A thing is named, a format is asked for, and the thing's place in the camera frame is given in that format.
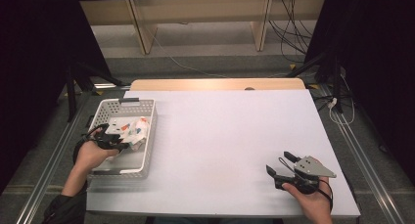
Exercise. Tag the person's left hand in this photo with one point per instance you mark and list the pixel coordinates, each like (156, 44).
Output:
(91, 157)

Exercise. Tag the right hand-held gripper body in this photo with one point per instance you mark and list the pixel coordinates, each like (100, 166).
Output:
(308, 175)

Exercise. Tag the white perforated plastic basket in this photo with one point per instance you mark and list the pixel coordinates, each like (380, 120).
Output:
(143, 158)

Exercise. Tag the light wooden shelf unit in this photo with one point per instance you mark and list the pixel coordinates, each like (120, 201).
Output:
(202, 8)

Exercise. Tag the light wooden table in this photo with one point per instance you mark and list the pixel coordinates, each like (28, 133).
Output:
(217, 84)

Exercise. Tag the person's right hand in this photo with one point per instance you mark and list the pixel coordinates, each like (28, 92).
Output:
(313, 201)

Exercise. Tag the white cloth with coloured print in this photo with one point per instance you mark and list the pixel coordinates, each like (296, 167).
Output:
(138, 134)

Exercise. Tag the black tripod stand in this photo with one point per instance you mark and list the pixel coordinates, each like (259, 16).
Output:
(75, 83)
(329, 70)

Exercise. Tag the black curtain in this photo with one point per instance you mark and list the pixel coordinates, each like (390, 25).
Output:
(36, 70)
(378, 70)

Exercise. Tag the metal floor rail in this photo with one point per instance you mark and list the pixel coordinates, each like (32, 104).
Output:
(365, 158)
(49, 162)

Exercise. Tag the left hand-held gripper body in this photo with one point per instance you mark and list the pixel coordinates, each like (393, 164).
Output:
(109, 137)

